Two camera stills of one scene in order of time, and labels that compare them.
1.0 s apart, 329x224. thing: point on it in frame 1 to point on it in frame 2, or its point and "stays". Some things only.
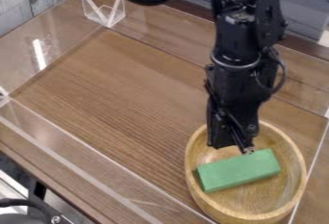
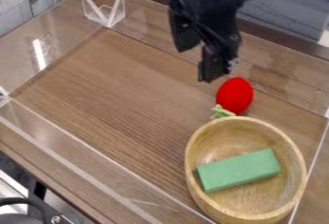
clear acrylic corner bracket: [106, 14] stays
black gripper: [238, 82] to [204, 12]
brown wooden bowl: [261, 200] stays
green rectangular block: [238, 169] stays
